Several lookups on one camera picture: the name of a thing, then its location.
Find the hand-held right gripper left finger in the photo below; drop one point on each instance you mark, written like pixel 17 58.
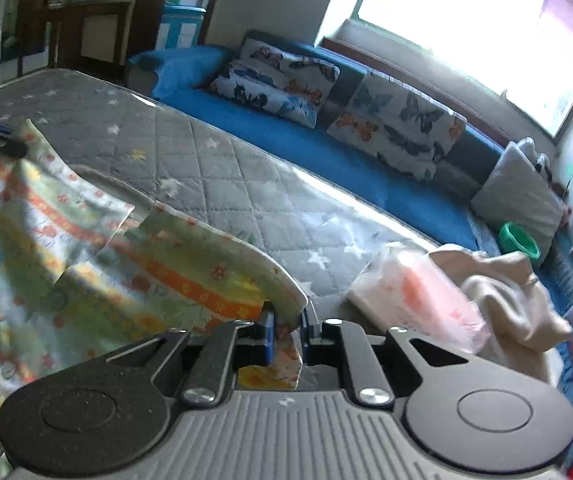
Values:
pixel 268 336

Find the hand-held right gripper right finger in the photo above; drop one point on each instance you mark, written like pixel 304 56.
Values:
pixel 306 337

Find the floral patterned green clothes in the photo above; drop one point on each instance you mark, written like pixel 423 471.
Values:
pixel 91 260

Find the pink white tissue pack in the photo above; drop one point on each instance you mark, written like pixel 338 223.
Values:
pixel 416 295

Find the blue sofa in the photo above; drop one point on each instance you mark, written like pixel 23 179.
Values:
pixel 366 170

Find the beige cloth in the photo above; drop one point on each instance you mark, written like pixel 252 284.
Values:
pixel 506 305

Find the blue and white cabinet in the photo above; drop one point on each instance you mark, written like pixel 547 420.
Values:
pixel 181 27

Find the square butterfly print cushion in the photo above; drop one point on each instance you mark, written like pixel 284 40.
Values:
pixel 396 125

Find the green bowl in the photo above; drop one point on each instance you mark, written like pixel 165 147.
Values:
pixel 516 240

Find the grey cushion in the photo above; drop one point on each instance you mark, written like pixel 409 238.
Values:
pixel 516 200

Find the long butterfly print cushion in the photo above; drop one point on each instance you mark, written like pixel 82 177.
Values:
pixel 276 80

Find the white plush pillow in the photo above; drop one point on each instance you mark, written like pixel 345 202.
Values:
pixel 531 152

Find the window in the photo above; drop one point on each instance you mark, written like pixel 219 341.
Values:
pixel 466 25

